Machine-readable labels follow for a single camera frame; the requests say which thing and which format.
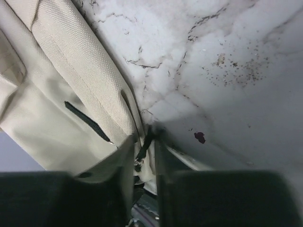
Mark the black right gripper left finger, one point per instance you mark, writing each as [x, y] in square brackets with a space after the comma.
[120, 163]

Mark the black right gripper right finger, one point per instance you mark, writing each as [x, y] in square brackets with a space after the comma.
[171, 163]

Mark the beige canvas student backpack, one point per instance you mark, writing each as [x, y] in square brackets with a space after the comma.
[62, 98]

